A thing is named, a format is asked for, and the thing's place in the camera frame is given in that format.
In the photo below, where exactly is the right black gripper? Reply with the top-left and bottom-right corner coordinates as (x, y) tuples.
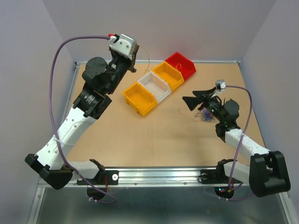
(181, 86), (224, 123)

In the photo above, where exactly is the coloured wire bundle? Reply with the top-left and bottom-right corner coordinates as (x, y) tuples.
(178, 107), (217, 123)

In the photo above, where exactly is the thin brown wire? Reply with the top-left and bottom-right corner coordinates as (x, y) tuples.
(139, 46), (152, 73)

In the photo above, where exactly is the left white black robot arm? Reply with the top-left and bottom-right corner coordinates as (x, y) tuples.
(25, 43), (139, 190)

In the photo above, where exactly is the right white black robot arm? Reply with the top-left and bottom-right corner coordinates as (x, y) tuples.
(182, 87), (291, 197)

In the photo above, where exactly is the far yellow plastic bin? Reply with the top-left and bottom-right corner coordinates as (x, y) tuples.
(152, 62), (185, 91)

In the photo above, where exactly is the yellow plastic bin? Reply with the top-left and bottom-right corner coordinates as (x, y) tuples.
(122, 82), (158, 117)
(152, 62), (185, 91)

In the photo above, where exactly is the red plastic bin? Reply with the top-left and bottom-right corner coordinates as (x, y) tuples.
(165, 52), (196, 81)

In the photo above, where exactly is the near yellow plastic bin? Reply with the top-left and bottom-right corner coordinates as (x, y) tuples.
(122, 82), (158, 117)

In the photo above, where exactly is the white plastic bin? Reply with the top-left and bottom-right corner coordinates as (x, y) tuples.
(138, 71), (172, 104)

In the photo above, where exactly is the grey metal front panel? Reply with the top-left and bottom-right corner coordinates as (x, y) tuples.
(28, 187), (299, 224)

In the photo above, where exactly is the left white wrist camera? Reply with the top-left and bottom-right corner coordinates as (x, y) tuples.
(108, 34), (139, 61)

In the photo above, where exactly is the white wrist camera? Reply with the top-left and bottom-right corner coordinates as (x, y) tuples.
(108, 34), (139, 61)
(211, 80), (227, 98)

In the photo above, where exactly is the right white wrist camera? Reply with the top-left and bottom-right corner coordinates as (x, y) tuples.
(211, 80), (227, 98)

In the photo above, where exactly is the aluminium left side rail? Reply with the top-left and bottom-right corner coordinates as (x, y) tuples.
(49, 62), (80, 134)

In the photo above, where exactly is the aluminium rail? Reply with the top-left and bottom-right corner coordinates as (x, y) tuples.
(75, 60), (241, 66)
(37, 166), (253, 188)
(49, 62), (80, 134)

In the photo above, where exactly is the aluminium back rail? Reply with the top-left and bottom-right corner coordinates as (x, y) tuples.
(75, 60), (241, 66)

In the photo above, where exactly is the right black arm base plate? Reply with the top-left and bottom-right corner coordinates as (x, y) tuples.
(198, 169), (229, 184)

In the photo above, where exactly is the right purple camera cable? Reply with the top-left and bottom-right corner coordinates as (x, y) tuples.
(219, 84), (256, 201)

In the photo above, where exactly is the aluminium front rail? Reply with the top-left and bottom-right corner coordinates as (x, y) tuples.
(37, 166), (253, 188)

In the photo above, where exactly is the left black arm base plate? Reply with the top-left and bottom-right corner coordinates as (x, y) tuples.
(88, 169), (119, 185)

